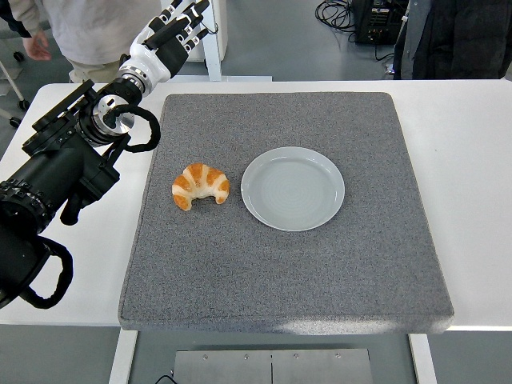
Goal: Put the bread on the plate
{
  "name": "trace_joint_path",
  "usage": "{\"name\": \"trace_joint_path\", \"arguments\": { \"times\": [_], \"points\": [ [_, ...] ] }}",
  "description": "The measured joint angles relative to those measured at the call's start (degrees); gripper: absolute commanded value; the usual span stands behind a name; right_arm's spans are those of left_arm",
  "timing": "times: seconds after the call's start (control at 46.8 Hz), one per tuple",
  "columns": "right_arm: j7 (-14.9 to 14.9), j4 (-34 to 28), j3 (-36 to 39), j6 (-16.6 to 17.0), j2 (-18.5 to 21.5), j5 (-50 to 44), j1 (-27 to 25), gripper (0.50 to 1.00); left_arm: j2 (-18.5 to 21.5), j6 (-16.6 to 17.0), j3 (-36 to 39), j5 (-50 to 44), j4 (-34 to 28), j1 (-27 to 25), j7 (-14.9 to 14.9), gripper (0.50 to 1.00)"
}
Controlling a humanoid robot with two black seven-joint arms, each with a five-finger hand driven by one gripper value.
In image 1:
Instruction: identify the person in light clothes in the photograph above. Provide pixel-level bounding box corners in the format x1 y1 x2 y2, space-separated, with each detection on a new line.
0 0 169 84

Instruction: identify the black equipment box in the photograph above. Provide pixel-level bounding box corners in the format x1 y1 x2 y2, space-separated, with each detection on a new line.
351 0 407 46

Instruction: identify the white table leg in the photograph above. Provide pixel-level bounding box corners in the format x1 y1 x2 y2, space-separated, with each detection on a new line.
108 330 139 384
407 333 438 384

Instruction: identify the golden croissant bread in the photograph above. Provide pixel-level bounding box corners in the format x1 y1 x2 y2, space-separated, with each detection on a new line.
171 162 231 210

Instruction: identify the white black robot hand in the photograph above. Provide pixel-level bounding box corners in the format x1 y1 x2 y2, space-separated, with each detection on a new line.
118 0 211 86

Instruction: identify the round grey plate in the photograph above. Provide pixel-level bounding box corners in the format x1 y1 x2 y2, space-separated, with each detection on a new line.
240 146 346 232

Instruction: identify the person's hand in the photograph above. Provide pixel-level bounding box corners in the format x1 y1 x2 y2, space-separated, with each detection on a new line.
22 30 53 62

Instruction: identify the grey metal plate with screws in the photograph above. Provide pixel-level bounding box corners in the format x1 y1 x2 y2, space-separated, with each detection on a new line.
173 348 374 384

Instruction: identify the white wheeled frame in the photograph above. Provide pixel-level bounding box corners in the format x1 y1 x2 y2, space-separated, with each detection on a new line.
0 59 31 129

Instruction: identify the grey felt mat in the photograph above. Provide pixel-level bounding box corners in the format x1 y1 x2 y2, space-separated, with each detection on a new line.
118 92 456 335

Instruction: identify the person in dark coat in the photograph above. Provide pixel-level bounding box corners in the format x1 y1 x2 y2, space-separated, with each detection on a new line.
392 0 512 81

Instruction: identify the white post with base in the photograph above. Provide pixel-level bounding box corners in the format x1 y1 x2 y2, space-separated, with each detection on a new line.
159 0 273 83

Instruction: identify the black floor cables bundle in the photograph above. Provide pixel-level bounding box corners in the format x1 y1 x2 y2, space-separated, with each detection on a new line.
314 0 358 43

